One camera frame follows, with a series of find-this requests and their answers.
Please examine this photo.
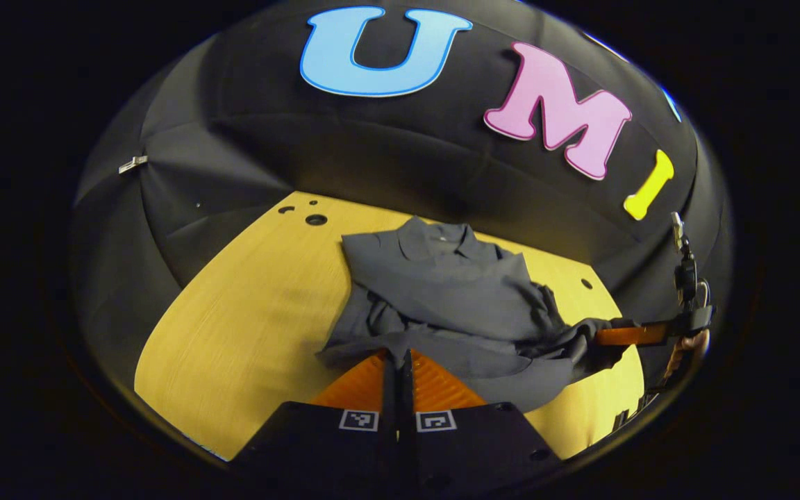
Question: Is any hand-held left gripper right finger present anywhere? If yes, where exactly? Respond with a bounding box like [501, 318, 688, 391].
[400, 349, 565, 488]

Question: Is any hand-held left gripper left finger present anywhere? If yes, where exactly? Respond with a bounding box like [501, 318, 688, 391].
[230, 349, 399, 487]

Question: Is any grey collared shirt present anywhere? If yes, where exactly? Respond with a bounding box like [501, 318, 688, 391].
[317, 216, 640, 415]

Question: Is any black backdrop cloth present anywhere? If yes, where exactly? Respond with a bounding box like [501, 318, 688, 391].
[70, 0, 734, 417]

